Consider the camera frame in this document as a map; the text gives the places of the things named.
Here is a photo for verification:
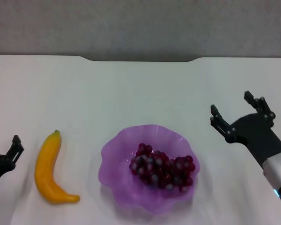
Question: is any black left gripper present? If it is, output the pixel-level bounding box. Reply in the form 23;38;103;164
0;135;25;200

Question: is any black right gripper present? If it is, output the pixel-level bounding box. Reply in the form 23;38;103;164
210;90;281;170

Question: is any yellow banana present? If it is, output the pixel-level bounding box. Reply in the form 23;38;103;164
34;129;81;204

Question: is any dark red grape bunch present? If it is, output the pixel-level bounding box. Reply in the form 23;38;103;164
129;142;196;193

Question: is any purple wavy plastic plate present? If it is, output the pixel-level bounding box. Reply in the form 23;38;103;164
97;124;201;216

